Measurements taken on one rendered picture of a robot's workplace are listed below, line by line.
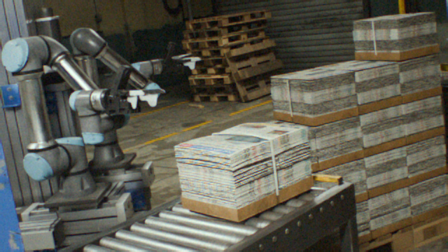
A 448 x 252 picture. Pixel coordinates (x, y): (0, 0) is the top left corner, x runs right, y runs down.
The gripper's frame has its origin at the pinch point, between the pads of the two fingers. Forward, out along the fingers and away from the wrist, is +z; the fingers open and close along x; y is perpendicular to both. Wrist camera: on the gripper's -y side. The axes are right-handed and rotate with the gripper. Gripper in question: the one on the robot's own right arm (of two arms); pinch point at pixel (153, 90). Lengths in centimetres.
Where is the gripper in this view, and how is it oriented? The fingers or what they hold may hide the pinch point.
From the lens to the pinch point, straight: 201.5
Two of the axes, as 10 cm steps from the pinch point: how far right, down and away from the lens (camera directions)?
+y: 0.7, 9.9, 0.8
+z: 8.6, -0.2, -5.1
